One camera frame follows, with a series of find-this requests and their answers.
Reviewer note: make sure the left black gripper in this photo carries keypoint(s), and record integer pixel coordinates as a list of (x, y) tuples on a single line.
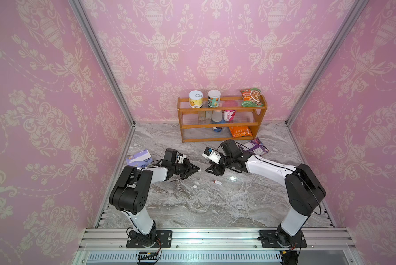
[(188, 170)]

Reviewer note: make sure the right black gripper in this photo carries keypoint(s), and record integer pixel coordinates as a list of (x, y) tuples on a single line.
[(215, 170)]

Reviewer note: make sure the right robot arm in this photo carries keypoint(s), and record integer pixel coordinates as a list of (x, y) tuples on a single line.
[(304, 190)]

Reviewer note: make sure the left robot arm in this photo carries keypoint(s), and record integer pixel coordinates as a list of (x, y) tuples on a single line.
[(130, 193)]

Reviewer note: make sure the orange snack bag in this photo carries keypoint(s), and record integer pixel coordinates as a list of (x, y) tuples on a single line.
[(240, 131)]

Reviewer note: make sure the lavender tissue box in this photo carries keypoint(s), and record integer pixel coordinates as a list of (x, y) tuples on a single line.
[(141, 159)]

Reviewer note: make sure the purple snack bag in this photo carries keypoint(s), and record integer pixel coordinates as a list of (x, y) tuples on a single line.
[(255, 147)]

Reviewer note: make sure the wooden shelf rack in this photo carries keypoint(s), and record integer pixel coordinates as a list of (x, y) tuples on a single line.
[(213, 124)]

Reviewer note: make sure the white bottle on shelf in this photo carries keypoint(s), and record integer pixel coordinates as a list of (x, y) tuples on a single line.
[(217, 116)]

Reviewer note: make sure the pink white cup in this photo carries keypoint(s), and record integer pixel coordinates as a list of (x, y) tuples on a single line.
[(228, 115)]

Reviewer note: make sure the yellow white can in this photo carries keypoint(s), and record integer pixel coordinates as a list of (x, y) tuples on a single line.
[(195, 99)]

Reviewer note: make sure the green white can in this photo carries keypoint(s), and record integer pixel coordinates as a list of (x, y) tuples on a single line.
[(214, 98)]

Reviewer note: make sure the green red snack bag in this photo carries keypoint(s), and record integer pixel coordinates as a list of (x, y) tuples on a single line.
[(251, 98)]

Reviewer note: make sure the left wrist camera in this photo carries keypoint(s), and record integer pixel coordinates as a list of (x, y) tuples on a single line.
[(171, 155)]

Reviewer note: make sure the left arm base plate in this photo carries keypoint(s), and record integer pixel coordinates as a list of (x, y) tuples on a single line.
[(156, 239)]

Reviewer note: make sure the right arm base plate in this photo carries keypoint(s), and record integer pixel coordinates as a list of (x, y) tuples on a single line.
[(275, 239)]

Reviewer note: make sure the aluminium front rail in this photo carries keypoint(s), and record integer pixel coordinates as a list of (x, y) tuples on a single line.
[(219, 246)]

